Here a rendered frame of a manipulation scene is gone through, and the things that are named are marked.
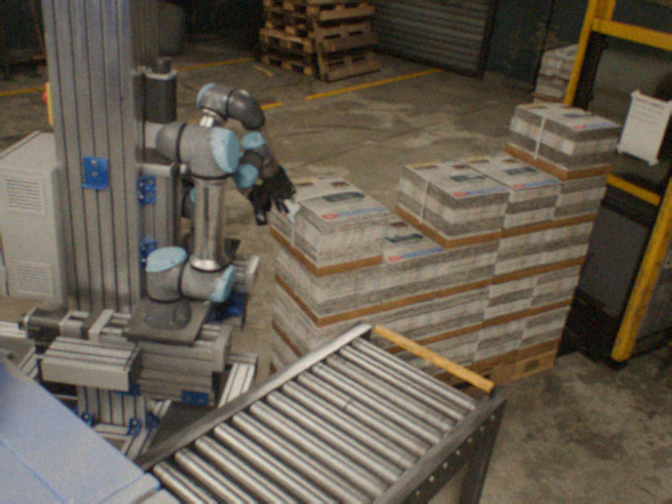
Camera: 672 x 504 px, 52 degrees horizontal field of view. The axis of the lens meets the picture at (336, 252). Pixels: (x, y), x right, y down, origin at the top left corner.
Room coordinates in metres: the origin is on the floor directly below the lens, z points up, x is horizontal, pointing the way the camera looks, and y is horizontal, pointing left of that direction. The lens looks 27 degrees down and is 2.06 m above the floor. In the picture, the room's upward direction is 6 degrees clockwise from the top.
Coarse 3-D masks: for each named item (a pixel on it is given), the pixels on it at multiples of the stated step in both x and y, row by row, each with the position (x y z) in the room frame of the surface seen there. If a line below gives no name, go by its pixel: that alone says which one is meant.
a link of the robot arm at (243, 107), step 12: (240, 96) 2.57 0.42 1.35; (252, 96) 2.62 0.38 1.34; (228, 108) 2.56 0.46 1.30; (240, 108) 2.55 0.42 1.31; (252, 108) 2.57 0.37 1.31; (240, 120) 2.57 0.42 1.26; (252, 120) 2.57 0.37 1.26; (264, 120) 2.62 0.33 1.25; (252, 132) 2.61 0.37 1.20; (264, 132) 2.64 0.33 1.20
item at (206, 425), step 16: (336, 336) 1.87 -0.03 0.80; (352, 336) 1.88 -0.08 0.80; (368, 336) 1.94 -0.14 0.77; (320, 352) 1.77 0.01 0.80; (336, 352) 1.80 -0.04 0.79; (288, 368) 1.67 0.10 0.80; (304, 368) 1.68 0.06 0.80; (256, 384) 1.58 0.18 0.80; (272, 384) 1.59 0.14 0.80; (240, 400) 1.51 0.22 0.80; (256, 400) 1.51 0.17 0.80; (208, 416) 1.43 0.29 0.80; (224, 416) 1.43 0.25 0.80; (192, 432) 1.36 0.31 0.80; (208, 432) 1.37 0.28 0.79; (160, 448) 1.29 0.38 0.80; (176, 448) 1.30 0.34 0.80; (192, 448) 1.33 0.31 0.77; (224, 448) 1.42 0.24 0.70; (144, 464) 1.23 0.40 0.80
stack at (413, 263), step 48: (384, 240) 2.55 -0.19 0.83; (432, 240) 2.62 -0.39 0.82; (528, 240) 2.77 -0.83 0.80; (336, 288) 2.23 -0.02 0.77; (384, 288) 2.37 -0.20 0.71; (432, 288) 2.49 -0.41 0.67; (480, 288) 2.66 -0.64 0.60; (528, 288) 2.82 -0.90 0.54; (288, 336) 2.39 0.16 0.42; (480, 336) 2.68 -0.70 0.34
